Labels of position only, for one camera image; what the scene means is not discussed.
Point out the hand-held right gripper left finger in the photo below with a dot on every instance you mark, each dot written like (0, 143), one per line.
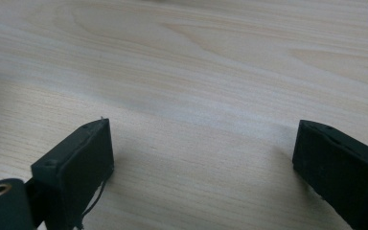
(72, 172)

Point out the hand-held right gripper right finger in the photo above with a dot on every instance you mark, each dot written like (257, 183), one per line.
(345, 172)

